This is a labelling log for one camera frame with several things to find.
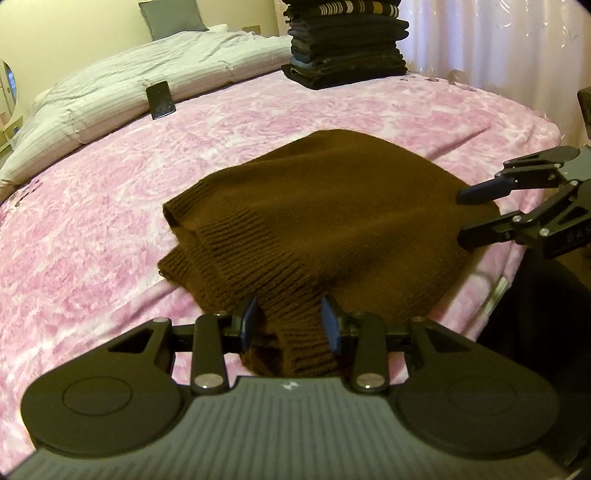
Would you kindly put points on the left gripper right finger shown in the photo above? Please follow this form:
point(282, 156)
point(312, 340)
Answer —
point(358, 342)

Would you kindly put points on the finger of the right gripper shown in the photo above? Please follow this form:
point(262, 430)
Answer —
point(536, 229)
point(540, 170)

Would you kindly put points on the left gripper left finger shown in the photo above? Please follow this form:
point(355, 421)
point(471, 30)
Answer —
point(215, 335)

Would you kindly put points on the brown knit cardigan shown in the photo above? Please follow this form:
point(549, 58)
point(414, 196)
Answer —
point(336, 213)

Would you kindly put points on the stack of dark folded clothes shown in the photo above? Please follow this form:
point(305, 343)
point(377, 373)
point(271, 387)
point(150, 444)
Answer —
point(334, 43)

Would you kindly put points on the white sheer curtain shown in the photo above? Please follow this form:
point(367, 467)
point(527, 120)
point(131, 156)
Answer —
point(536, 53)

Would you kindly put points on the pink floral bedspread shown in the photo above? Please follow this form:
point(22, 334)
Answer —
point(81, 242)

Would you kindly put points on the black smartphone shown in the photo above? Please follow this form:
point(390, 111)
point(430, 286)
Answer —
point(160, 101)

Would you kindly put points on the grey pillow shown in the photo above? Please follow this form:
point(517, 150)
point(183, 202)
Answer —
point(165, 18)

